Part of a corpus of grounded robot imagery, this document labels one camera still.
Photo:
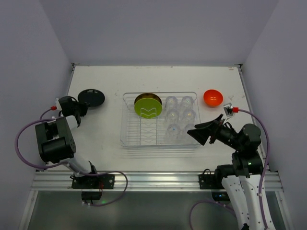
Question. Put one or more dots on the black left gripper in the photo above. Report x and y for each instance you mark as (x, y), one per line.
(78, 109)

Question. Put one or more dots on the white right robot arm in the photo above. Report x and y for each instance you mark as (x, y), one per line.
(243, 179)

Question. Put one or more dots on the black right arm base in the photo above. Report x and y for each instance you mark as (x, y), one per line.
(207, 180)

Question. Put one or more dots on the green plate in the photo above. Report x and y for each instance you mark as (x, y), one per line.
(148, 108)

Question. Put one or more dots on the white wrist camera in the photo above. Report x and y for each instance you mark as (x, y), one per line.
(56, 106)
(228, 109)

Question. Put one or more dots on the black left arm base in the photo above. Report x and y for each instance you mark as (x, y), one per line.
(93, 182)

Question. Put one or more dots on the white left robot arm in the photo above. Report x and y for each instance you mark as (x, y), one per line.
(55, 141)

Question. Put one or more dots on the aluminium mounting rail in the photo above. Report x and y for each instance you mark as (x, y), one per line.
(137, 181)

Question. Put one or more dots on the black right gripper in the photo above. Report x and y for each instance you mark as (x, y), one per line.
(214, 132)

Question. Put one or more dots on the clear plastic dish rack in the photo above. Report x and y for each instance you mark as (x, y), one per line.
(138, 132)

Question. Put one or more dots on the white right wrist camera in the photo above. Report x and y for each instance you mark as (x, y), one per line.
(228, 109)

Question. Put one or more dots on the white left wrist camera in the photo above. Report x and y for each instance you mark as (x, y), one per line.
(56, 106)

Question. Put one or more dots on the black plate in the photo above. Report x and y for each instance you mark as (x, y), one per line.
(92, 97)

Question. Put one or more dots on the orange plastic bowl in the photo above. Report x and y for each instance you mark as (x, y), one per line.
(213, 98)

